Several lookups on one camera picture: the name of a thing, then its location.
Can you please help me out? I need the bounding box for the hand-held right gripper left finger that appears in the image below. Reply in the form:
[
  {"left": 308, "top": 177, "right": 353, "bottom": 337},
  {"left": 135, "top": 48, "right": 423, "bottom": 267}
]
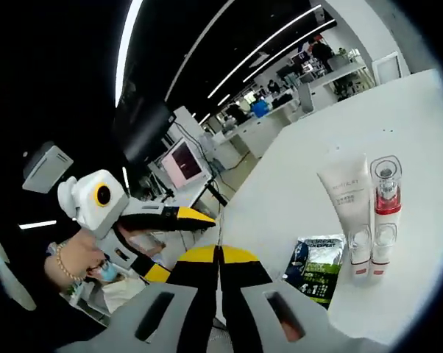
[{"left": 58, "top": 245, "right": 223, "bottom": 353}]

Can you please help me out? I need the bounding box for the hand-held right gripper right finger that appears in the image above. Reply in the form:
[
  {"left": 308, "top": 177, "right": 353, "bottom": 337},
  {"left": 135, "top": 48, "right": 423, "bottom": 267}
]
[{"left": 219, "top": 246, "right": 381, "bottom": 353}]

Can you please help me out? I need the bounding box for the green black skincare sachet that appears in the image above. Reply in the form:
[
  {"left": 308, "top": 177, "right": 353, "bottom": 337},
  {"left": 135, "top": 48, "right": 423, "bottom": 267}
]
[{"left": 283, "top": 233, "right": 346, "bottom": 310}]

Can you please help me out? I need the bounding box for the white skincare tube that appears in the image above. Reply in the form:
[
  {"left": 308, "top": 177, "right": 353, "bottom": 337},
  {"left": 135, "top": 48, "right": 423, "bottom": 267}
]
[{"left": 316, "top": 153, "right": 373, "bottom": 240}]

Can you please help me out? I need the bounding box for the large white skincare bottle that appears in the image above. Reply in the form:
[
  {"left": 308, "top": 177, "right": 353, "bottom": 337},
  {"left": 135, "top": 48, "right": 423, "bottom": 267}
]
[{"left": 369, "top": 154, "right": 404, "bottom": 236}]

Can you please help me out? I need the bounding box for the person's left hand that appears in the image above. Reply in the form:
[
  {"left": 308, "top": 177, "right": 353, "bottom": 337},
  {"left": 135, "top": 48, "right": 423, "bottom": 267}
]
[{"left": 61, "top": 236, "right": 110, "bottom": 282}]

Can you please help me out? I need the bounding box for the open white laptop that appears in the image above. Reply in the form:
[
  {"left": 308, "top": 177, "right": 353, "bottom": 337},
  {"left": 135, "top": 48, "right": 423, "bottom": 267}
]
[{"left": 160, "top": 138, "right": 216, "bottom": 207}]

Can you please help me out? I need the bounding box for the white ceiling air conditioner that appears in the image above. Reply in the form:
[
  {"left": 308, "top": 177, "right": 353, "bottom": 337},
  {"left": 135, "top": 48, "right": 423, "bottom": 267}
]
[{"left": 21, "top": 145, "right": 74, "bottom": 194}]

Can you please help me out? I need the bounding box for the black legged laptop stand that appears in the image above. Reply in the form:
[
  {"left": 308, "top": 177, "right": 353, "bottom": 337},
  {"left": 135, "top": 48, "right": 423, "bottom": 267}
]
[{"left": 202, "top": 179, "right": 230, "bottom": 207}]

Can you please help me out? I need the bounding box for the large black screen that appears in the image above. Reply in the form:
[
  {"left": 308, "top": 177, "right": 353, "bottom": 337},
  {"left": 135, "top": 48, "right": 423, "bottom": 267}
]
[{"left": 121, "top": 103, "right": 177, "bottom": 165}]

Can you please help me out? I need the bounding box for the white blurry cloth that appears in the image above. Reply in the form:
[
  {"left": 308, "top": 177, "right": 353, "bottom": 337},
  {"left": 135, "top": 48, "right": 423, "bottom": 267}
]
[{"left": 0, "top": 233, "right": 38, "bottom": 313}]

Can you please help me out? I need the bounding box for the long white office desk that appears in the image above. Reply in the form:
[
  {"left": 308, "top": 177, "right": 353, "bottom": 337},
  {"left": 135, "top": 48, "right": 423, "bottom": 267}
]
[{"left": 221, "top": 106, "right": 303, "bottom": 159}]

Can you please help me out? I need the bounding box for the wide ceiling light strip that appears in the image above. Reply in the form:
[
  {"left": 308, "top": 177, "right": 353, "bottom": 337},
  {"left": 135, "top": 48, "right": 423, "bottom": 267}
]
[{"left": 114, "top": 0, "right": 144, "bottom": 107}]

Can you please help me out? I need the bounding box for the long ceiling light strip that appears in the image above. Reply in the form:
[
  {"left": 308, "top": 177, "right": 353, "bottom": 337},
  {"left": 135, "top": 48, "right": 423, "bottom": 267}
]
[
  {"left": 243, "top": 20, "right": 337, "bottom": 84},
  {"left": 206, "top": 5, "right": 322, "bottom": 99}
]

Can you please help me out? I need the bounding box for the white desk with legs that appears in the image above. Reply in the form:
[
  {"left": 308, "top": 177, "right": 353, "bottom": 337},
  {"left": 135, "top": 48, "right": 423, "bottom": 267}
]
[{"left": 309, "top": 62, "right": 369, "bottom": 96}]

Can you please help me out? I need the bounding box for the white framed chair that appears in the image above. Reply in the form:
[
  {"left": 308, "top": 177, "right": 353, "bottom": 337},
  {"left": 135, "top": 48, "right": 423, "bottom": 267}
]
[{"left": 372, "top": 53, "right": 403, "bottom": 88}]

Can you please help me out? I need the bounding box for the gold bracelet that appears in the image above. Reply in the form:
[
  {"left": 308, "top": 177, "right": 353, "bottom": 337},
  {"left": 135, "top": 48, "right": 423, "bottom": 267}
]
[{"left": 54, "top": 241, "right": 85, "bottom": 285}]

